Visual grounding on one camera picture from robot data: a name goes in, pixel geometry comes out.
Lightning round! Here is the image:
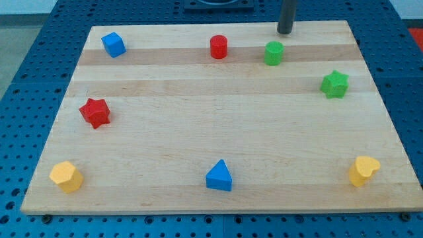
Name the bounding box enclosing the blue triangle block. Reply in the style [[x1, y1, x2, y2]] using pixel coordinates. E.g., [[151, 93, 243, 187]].
[[205, 159, 232, 192]]

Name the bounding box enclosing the red star block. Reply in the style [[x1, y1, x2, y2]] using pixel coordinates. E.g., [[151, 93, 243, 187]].
[[79, 98, 110, 129]]

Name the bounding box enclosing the red cylinder block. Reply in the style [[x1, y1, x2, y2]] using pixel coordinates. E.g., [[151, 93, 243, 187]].
[[210, 35, 228, 59]]

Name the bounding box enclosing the blue cube block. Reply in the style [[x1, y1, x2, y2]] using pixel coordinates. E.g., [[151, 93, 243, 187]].
[[101, 32, 126, 58]]

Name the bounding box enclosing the wooden board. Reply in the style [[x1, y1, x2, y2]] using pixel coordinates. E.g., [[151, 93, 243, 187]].
[[21, 20, 422, 215]]

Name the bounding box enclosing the green cylinder block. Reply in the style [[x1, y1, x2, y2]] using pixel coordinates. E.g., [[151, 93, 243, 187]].
[[264, 41, 284, 66]]

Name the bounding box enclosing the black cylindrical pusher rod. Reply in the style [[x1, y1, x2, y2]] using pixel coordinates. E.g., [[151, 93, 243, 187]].
[[277, 0, 298, 34]]

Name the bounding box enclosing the yellow hexagon block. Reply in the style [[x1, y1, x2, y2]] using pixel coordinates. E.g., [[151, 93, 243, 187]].
[[49, 161, 84, 194]]

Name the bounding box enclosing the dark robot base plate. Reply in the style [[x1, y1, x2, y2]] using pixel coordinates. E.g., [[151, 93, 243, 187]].
[[183, 0, 254, 13]]

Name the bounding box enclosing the green star block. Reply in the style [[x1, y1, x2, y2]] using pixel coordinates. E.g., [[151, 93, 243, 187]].
[[320, 70, 349, 99]]

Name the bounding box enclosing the yellow heart block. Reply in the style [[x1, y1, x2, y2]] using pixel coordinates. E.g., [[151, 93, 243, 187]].
[[348, 156, 381, 187]]

